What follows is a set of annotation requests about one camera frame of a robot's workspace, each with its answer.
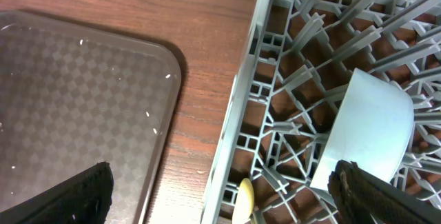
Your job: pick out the dark brown serving tray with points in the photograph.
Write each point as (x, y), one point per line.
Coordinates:
(72, 97)

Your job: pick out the grey dishwasher rack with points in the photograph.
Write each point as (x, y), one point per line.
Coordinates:
(298, 61)

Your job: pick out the yellow plastic spoon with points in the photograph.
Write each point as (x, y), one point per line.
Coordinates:
(244, 204)

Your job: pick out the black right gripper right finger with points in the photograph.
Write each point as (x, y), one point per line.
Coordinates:
(361, 197)

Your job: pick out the light blue rice bowl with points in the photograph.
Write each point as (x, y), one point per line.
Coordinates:
(372, 128)

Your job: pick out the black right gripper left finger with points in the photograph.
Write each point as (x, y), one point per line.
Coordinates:
(83, 198)

